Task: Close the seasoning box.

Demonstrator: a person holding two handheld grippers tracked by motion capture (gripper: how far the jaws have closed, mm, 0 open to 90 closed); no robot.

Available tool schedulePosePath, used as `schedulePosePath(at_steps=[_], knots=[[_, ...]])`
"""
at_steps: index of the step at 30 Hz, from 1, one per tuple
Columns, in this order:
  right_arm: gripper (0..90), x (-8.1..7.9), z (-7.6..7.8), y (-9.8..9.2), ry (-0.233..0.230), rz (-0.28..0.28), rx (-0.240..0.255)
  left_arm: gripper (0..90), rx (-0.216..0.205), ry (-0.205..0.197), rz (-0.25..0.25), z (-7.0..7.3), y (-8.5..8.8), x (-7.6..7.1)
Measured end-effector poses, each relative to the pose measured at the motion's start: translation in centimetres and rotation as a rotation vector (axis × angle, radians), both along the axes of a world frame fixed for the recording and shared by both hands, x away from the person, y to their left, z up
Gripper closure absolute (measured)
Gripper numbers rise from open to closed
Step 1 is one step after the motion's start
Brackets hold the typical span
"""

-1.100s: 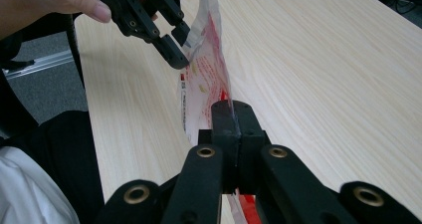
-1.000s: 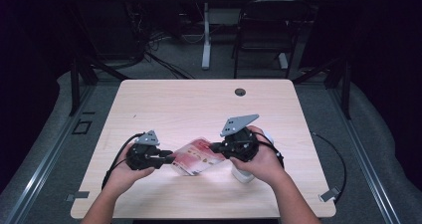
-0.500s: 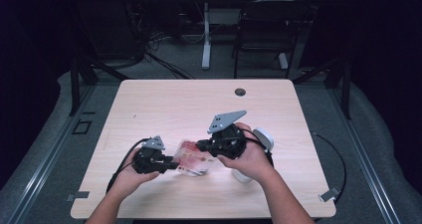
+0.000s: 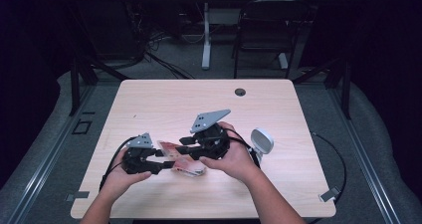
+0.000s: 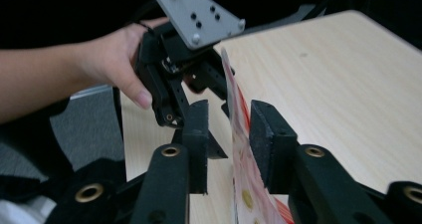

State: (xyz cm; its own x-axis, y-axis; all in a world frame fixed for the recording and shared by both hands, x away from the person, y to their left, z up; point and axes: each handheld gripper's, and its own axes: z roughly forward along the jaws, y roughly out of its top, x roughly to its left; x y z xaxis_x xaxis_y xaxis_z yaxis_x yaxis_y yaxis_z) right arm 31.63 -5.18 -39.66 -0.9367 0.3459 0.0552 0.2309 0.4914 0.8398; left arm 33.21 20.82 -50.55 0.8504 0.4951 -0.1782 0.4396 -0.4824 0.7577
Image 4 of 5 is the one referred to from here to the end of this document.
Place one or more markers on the black metal stand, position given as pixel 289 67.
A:
pixel 75 84
pixel 346 91

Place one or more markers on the white desk leg foot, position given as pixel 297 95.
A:
pixel 283 60

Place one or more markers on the black folding chair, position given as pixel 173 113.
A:
pixel 272 18

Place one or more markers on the person's left hand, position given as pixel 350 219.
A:
pixel 121 182

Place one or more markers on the white desk leg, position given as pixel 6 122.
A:
pixel 206 38

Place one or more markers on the grey under-desk box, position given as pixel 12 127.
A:
pixel 225 16

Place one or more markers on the clear pink refill pouch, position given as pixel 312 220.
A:
pixel 189 167

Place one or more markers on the black table grommet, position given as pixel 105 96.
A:
pixel 240 92

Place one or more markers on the aluminium floor rail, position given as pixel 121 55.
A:
pixel 43 164
pixel 366 164

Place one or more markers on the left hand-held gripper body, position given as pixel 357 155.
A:
pixel 137 157

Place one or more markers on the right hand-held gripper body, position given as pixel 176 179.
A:
pixel 214 144

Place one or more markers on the white lidded container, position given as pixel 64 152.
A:
pixel 262 141

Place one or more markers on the person's right hand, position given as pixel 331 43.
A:
pixel 237 161

